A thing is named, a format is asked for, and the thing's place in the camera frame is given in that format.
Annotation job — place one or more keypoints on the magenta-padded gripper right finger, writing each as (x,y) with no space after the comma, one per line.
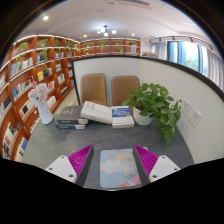
(163,166)

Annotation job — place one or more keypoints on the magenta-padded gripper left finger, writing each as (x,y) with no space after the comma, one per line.
(61,166)

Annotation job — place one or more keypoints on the pastel sun-and-clouds mouse pad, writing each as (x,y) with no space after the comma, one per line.
(111,168)

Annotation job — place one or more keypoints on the white jug vase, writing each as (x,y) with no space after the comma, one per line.
(45,115)

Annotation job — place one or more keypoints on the blue and white book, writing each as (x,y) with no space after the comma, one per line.
(122,118)

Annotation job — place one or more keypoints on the green potted plant white pot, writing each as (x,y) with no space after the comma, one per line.
(153,103)

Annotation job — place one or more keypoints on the pink and white flowers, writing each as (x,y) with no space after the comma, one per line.
(39,93)

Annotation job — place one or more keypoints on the tan upholstered chair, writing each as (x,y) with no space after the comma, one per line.
(124,88)
(94,88)

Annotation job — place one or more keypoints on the orange wooden bookshelf unit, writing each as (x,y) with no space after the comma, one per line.
(26,76)

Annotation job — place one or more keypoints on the window with curtains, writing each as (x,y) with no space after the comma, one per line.
(190,56)

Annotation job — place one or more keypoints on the ceiling lamp with round bulbs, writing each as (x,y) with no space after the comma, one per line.
(106,31)

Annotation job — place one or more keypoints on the ceiling air vent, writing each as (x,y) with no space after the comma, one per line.
(133,2)

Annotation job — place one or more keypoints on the white wall socket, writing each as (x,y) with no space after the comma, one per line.
(185,107)
(194,117)

